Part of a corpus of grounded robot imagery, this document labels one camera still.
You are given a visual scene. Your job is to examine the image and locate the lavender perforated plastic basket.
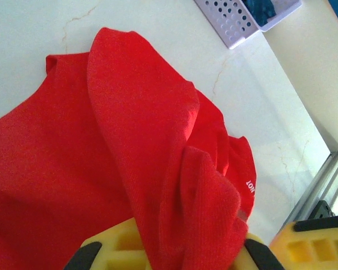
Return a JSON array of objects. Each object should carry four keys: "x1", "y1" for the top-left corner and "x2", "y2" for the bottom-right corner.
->
[{"x1": 194, "y1": 0, "x2": 304, "y2": 51}]

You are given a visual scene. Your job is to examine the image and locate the aluminium rail frame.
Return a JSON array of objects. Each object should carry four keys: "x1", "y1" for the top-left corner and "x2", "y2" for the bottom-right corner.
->
[{"x1": 275, "y1": 150, "x2": 338, "y2": 234}]

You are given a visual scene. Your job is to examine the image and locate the navy blue cloth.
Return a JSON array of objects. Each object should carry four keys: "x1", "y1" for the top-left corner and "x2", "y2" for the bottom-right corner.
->
[{"x1": 242, "y1": 0, "x2": 278, "y2": 26}]

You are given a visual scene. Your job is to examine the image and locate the red t-shirt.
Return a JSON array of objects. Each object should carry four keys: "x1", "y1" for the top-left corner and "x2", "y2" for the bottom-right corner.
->
[{"x1": 0, "y1": 26, "x2": 259, "y2": 270}]

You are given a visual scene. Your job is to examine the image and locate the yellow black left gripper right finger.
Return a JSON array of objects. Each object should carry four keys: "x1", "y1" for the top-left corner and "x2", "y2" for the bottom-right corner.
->
[{"x1": 235, "y1": 232, "x2": 286, "y2": 270}]

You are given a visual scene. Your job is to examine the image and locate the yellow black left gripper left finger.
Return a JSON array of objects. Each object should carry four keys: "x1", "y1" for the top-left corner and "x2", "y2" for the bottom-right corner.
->
[{"x1": 64, "y1": 218, "x2": 153, "y2": 270}]

